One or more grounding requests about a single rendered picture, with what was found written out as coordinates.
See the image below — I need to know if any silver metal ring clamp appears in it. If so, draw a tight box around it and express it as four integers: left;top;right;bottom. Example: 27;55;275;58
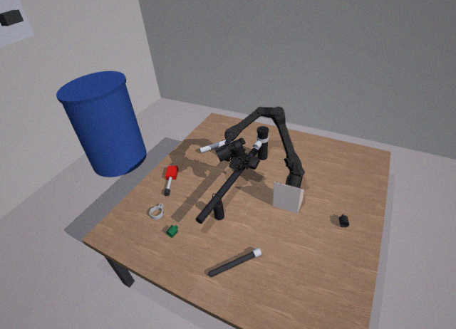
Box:
150;203;164;220

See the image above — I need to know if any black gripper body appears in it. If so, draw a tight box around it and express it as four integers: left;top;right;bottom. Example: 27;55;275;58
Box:
225;149;260;169

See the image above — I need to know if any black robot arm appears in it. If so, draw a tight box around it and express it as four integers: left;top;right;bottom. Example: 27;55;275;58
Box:
215;106;305;188

